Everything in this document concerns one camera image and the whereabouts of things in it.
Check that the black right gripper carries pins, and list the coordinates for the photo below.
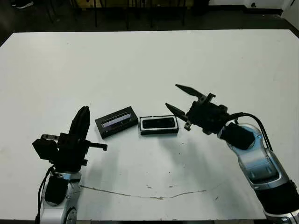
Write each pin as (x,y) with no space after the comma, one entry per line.
(208,116)

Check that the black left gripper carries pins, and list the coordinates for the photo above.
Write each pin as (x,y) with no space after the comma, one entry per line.
(70,154)

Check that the slim black depth camera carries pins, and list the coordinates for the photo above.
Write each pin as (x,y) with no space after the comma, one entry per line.
(158,123)

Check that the black printed box lid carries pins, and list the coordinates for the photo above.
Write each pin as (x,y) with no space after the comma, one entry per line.
(116,122)

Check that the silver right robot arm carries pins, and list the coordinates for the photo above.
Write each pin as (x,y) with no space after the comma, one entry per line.
(261,161)

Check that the black box base white insert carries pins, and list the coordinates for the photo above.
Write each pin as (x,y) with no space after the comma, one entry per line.
(160,132)

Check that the black mesh chair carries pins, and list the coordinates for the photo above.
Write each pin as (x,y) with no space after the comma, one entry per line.
(151,16)
(95,16)

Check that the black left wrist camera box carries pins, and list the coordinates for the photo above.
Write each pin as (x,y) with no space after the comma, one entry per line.
(45,149)

